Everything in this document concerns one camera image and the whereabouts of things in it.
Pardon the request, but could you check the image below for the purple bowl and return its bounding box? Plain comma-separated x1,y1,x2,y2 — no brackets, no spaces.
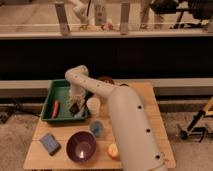
66,131,96,163

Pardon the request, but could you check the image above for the white cup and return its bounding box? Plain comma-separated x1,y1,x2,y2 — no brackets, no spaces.
86,97,101,115

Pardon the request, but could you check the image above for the red chili pepper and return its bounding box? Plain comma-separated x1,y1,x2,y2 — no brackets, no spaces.
51,100,60,119

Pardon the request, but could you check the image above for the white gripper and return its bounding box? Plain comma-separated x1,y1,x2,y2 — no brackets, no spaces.
69,86,86,104

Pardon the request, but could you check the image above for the clear plastic bag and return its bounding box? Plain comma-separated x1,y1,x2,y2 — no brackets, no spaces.
74,106,87,119

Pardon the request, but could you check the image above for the blue sponge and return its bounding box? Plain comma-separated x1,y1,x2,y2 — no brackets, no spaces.
40,133,61,156

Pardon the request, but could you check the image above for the wooden folding table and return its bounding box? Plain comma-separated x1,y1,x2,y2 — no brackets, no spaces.
23,82,176,171

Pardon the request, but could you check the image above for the yellow black cart frame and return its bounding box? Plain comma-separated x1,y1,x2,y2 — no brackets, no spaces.
178,96,213,143

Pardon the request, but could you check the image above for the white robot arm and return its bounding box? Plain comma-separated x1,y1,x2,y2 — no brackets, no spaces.
65,65,168,171

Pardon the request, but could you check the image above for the red brown bowl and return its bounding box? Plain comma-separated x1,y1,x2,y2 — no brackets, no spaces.
98,76,115,84

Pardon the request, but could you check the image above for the orange fruit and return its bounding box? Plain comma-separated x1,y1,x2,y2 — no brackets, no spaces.
107,143,119,160

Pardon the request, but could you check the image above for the blue small cup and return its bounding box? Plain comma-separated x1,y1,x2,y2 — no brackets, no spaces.
89,120,104,138

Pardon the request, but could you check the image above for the green plastic tray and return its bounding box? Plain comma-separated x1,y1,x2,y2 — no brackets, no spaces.
41,79,89,124

